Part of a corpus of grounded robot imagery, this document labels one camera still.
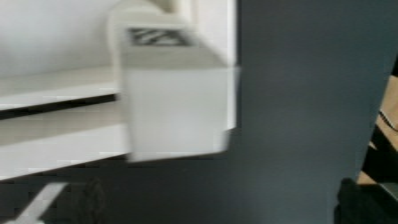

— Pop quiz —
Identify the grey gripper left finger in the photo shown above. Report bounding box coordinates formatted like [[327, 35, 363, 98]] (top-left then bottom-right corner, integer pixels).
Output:
[[5, 177, 110, 224]]

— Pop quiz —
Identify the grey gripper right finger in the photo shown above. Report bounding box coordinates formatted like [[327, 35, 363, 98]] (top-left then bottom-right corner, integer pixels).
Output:
[[334, 178, 398, 224]]

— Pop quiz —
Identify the white L-shaped fixture wall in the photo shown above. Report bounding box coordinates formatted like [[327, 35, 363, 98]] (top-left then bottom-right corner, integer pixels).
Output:
[[0, 102, 128, 181]]

